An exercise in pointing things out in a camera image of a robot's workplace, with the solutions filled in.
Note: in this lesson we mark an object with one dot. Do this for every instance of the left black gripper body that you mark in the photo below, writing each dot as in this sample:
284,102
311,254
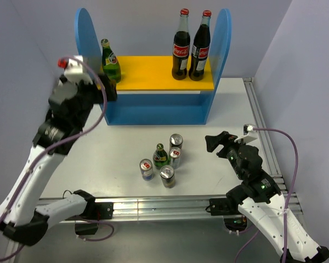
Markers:
91,95

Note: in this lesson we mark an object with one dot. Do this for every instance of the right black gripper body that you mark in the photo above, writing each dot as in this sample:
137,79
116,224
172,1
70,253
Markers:
231,150

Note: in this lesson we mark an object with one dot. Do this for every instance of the green glass bottle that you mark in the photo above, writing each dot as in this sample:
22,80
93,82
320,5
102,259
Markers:
160,156
111,66

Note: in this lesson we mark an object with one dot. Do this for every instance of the green glass bottle front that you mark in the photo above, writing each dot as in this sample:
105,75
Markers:
160,156

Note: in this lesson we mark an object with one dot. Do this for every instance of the silver blue can red logo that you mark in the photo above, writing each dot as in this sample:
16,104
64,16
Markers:
146,169

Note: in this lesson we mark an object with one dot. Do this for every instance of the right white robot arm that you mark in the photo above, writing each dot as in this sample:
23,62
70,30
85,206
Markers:
261,201

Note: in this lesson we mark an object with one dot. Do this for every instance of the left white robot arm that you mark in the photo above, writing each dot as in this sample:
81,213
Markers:
20,219

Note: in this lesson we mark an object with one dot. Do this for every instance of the rear dark beverage can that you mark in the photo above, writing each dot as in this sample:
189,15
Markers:
176,140

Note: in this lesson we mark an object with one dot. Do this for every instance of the blue and yellow wooden shelf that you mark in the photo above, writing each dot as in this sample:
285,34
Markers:
148,95

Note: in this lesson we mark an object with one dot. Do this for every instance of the front dark gold beverage can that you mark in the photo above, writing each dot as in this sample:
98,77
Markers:
167,174

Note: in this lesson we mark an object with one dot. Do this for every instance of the silver can red logo middle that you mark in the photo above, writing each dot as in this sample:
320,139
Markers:
174,157

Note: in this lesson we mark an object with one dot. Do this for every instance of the left cola glass bottle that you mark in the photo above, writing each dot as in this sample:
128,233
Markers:
181,47

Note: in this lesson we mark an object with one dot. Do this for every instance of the cola glass bottle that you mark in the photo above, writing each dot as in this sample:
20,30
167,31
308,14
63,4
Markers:
181,47
200,48

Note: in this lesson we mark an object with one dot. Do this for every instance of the right cola glass bottle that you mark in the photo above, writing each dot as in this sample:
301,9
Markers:
200,48

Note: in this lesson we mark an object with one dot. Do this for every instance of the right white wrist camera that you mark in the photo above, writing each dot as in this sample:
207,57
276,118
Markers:
249,134

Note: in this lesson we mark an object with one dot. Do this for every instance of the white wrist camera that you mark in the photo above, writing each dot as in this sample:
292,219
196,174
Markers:
74,71
249,134

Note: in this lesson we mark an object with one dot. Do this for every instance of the right side aluminium rail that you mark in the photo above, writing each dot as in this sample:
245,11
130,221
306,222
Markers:
270,157

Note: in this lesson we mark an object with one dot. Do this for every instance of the aluminium rail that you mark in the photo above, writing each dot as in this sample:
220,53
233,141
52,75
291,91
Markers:
154,229
270,157

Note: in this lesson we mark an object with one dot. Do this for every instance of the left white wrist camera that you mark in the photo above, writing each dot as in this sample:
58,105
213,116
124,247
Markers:
74,71

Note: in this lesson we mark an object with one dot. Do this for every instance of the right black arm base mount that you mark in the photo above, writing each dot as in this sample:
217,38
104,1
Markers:
233,220

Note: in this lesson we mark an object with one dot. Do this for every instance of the front aluminium rail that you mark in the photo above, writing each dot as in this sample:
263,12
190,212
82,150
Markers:
154,229

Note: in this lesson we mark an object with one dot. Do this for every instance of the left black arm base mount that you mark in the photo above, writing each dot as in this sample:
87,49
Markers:
88,224

